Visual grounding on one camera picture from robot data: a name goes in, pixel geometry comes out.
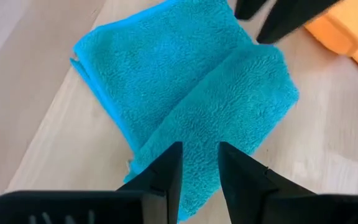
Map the orange microfiber towel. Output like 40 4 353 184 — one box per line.
305 0 358 82

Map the teal microfiber towel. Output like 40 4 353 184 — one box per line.
70 0 300 222

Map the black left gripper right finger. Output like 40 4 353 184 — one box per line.
218 141 358 224

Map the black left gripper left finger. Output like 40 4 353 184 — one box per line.
0 141 184 224

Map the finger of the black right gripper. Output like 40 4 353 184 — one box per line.
234 0 269 21
255 0 341 45

